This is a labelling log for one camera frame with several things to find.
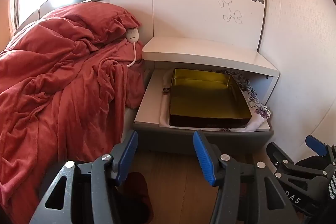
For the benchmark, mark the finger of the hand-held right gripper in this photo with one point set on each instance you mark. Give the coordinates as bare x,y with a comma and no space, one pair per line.
316,144
281,158

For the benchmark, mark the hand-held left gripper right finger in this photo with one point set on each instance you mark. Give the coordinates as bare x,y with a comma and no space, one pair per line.
203,157

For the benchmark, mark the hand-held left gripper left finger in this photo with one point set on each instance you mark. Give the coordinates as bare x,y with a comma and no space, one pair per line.
128,154

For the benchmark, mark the white floral cloth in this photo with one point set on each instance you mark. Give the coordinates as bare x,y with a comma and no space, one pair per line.
258,116

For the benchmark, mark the gold tin box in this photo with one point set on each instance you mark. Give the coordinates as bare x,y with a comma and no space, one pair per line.
204,95

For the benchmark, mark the red blanket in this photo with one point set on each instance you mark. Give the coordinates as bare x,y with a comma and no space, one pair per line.
52,98

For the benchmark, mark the white heating controller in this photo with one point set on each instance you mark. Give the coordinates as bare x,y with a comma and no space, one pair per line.
132,34

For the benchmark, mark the red pillow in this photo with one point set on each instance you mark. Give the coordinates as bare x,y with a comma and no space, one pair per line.
86,19

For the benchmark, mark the white floral wall panel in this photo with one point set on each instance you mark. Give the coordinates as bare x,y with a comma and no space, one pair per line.
199,8

